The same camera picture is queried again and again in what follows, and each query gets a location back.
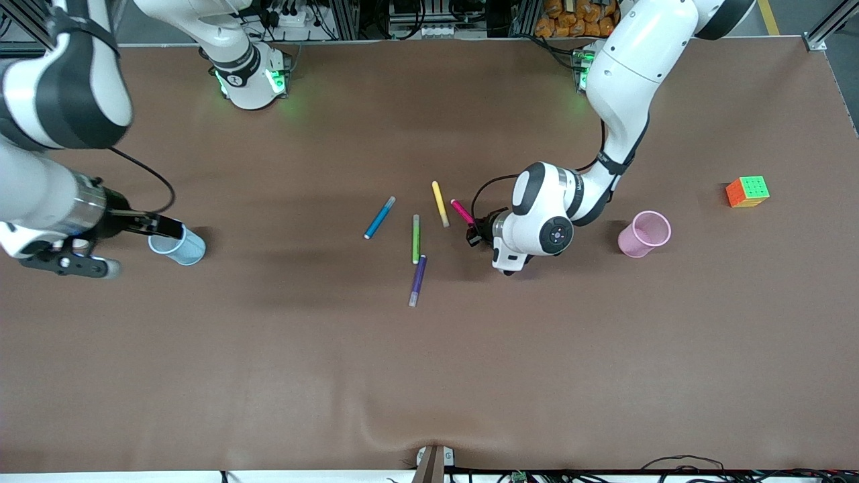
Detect black floor cable loop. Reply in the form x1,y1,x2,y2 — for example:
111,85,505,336
641,455,729,474

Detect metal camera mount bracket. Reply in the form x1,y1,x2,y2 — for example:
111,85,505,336
411,445,456,483

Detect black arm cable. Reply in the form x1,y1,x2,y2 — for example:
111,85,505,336
470,117,608,229
107,146,177,215

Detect purple marker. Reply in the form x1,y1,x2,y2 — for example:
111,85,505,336
408,254,428,308

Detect blue marker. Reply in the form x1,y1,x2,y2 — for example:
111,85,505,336
364,196,397,240

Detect aluminium frame post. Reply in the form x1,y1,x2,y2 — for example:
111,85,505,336
802,0,848,52

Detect colourful puzzle cube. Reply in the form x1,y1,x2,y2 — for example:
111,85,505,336
725,176,771,209

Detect pink mesh cup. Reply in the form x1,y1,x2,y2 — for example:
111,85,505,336
617,210,672,259

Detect yellow marker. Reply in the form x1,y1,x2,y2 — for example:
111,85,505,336
432,180,450,228

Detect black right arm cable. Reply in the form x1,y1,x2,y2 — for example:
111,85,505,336
107,146,177,215

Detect blue mesh cup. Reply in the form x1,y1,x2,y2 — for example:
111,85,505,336
148,225,207,266

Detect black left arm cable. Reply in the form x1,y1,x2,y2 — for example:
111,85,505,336
470,117,608,229

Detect orange snack bags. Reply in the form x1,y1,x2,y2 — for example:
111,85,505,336
535,0,615,39

